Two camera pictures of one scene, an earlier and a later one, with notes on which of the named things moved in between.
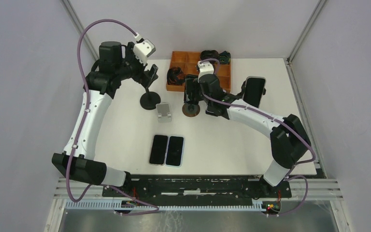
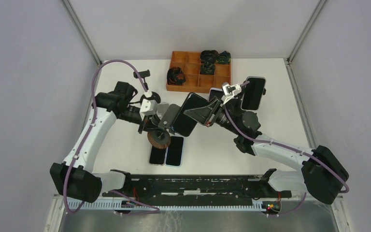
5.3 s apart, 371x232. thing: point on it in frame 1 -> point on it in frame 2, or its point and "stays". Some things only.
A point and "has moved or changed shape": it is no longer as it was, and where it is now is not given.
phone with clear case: [158, 151] stays
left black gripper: [139, 78] -> [150, 123]
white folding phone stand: [164, 114] stays
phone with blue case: [175, 154] stays
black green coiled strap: [224, 57] stays
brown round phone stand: [191, 110] has moved or changed shape
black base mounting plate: [198, 190] stays
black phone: [192, 94] -> [183, 125]
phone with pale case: [253, 90] stays
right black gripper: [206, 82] -> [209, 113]
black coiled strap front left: [175, 76] stays
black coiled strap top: [209, 54] stays
